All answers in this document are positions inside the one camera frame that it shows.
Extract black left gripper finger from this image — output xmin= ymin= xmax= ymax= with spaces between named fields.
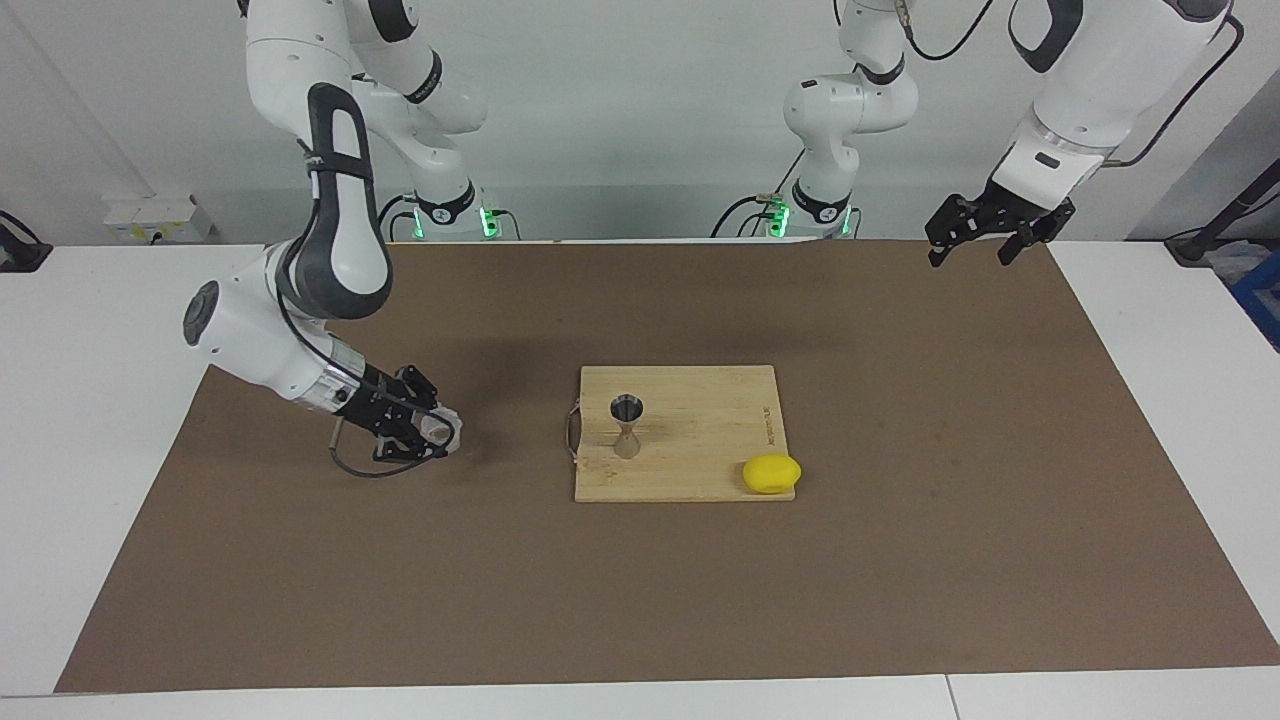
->
xmin=998 ymin=202 xmax=1077 ymax=267
xmin=925 ymin=195 xmax=992 ymax=269

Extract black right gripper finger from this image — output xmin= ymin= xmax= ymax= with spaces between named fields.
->
xmin=373 ymin=429 xmax=464 ymax=464
xmin=397 ymin=364 xmax=440 ymax=414

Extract clear glass cup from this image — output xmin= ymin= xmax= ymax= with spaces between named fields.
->
xmin=415 ymin=408 xmax=464 ymax=456

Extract metal jigger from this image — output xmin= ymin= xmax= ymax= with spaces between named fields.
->
xmin=610 ymin=395 xmax=646 ymax=460

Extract black floor stand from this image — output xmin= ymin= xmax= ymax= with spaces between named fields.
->
xmin=1165 ymin=160 xmax=1280 ymax=265

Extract blue crate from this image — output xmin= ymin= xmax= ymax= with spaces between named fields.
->
xmin=1232 ymin=250 xmax=1280 ymax=351

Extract brown table mat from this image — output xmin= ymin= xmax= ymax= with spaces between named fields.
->
xmin=55 ymin=240 xmax=1280 ymax=693

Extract wooden cutting board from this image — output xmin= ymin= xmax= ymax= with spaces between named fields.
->
xmin=565 ymin=365 xmax=798 ymax=503

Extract yellow lemon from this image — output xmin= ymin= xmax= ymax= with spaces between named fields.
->
xmin=742 ymin=454 xmax=803 ymax=495

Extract black stand base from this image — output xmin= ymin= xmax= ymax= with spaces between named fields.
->
xmin=0 ymin=210 xmax=53 ymax=273

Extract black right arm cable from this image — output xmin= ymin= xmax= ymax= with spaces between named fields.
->
xmin=275 ymin=290 xmax=443 ymax=480

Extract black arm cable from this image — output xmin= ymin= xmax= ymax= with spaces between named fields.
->
xmin=895 ymin=0 xmax=1247 ymax=170
xmin=275 ymin=290 xmax=443 ymax=480

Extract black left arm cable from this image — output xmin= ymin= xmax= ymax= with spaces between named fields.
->
xmin=895 ymin=0 xmax=1247 ymax=170

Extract black base cable bundle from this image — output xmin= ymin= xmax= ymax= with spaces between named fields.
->
xmin=711 ymin=193 xmax=783 ymax=239

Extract white wall socket box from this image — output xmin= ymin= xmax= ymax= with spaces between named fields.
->
xmin=103 ymin=195 xmax=213 ymax=244

